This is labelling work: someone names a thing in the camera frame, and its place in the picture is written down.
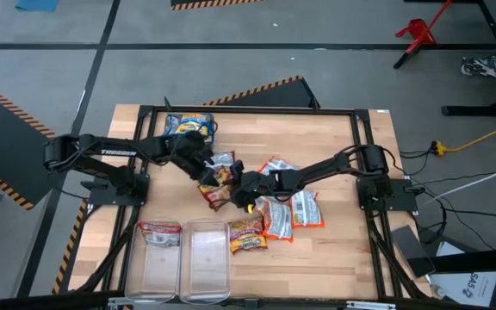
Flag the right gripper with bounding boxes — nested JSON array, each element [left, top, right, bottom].
[[232, 170, 279, 215]]

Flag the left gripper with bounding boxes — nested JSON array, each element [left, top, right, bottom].
[[182, 147, 221, 188]]

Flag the orange Maruchan ramen packet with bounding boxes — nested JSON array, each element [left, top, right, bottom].
[[257, 157, 300, 177], [289, 189, 326, 229], [254, 195, 295, 243]]

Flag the blue snack packets in tray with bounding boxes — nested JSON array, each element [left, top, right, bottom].
[[164, 111, 217, 146]]

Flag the clear plastic bin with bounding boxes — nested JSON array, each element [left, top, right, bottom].
[[178, 218, 233, 305], [125, 220, 183, 305]]

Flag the hazard-striped black floor mat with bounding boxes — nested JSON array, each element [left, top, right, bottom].
[[0, 76, 84, 211], [170, 0, 266, 12], [204, 75, 321, 109], [52, 196, 90, 296]]

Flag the dark grey flat device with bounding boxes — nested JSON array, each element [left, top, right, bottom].
[[390, 224, 437, 279]]

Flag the white printed box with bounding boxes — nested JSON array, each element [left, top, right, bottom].
[[428, 240, 496, 307]]

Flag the blue floor mat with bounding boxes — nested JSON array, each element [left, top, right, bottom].
[[14, 0, 61, 13]]

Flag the red metal stand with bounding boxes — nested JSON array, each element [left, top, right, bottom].
[[394, 0, 454, 70]]

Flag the black desk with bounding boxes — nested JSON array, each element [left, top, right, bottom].
[[441, 0, 496, 117]]

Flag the person's shoe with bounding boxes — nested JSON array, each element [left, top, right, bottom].
[[461, 54, 496, 79]]

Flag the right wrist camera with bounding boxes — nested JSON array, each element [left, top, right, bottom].
[[229, 158, 246, 184]]

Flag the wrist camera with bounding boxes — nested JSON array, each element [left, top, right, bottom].
[[186, 130, 215, 152], [229, 158, 246, 184]]

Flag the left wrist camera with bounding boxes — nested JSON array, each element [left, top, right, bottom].
[[186, 130, 215, 152]]

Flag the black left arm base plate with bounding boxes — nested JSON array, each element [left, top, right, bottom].
[[79, 171, 151, 207]]

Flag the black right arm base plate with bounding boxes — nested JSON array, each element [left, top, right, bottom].
[[356, 178, 419, 212]]

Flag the white hanging cable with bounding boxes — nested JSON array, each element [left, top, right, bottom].
[[419, 158, 496, 206]]

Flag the black floor cable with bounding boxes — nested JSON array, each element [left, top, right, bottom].
[[415, 165, 496, 187], [443, 206, 496, 220]]

